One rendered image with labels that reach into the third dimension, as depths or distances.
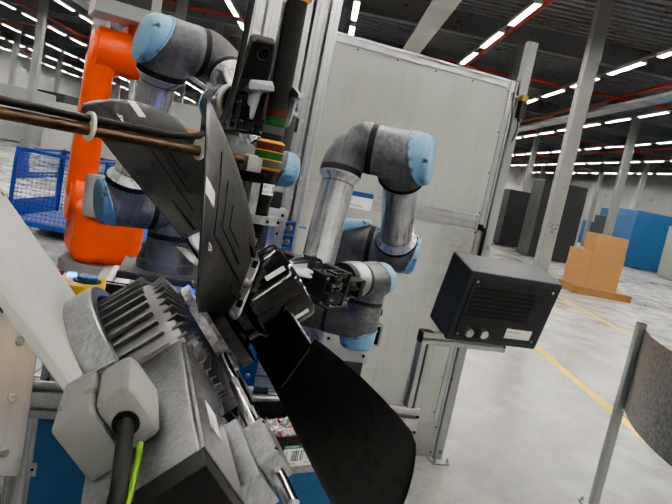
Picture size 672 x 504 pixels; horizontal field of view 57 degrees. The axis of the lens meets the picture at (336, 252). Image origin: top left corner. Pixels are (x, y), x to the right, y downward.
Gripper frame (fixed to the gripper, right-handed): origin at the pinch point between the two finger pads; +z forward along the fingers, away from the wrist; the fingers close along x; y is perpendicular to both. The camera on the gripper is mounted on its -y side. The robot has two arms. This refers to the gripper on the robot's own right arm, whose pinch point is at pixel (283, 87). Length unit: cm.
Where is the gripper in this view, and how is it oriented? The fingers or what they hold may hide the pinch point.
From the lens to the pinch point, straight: 96.4
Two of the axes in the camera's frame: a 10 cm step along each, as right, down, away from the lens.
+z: 4.5, 1.9, -8.7
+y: -1.9, 9.7, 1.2
